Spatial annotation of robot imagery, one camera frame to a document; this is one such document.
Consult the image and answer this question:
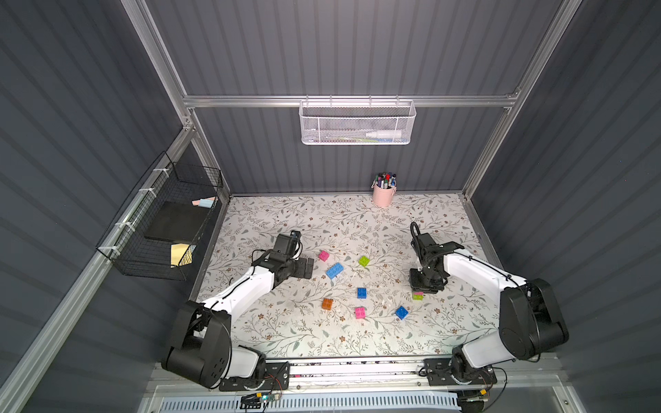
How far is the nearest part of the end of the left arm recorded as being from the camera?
649mm

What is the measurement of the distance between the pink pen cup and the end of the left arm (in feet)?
1.55

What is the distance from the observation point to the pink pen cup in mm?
1111
